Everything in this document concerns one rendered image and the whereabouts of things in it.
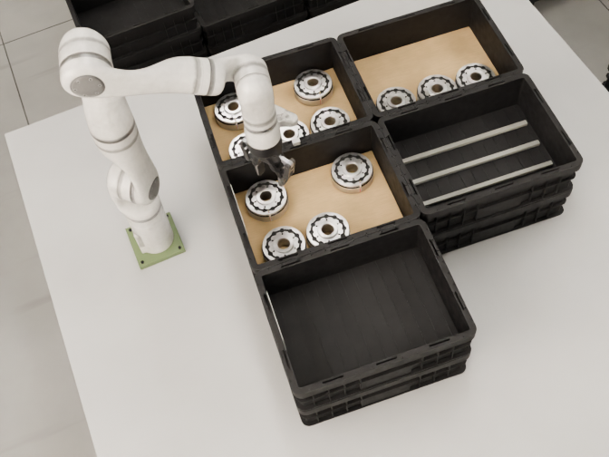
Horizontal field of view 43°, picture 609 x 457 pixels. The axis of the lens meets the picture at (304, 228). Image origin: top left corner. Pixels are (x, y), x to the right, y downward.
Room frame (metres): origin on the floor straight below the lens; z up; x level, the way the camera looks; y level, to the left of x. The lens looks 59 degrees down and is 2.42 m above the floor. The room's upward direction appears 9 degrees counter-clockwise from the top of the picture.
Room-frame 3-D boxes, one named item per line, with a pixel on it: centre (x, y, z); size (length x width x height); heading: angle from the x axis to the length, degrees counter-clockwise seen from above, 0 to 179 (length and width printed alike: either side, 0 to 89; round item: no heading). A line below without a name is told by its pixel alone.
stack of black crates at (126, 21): (2.14, 0.47, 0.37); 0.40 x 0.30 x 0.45; 105
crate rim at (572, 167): (1.07, -0.44, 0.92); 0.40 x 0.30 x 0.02; 100
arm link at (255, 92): (1.03, 0.05, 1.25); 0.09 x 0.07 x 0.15; 5
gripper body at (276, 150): (1.04, 0.05, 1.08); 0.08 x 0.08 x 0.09
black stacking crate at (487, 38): (1.37, -0.38, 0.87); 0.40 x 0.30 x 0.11; 100
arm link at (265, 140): (1.05, 0.04, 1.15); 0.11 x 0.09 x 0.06; 138
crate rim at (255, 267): (1.00, -0.04, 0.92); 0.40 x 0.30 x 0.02; 100
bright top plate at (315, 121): (1.25, -0.11, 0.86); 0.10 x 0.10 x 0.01
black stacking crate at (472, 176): (1.07, -0.44, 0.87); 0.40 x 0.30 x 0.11; 100
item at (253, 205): (1.05, 0.08, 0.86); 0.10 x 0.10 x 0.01
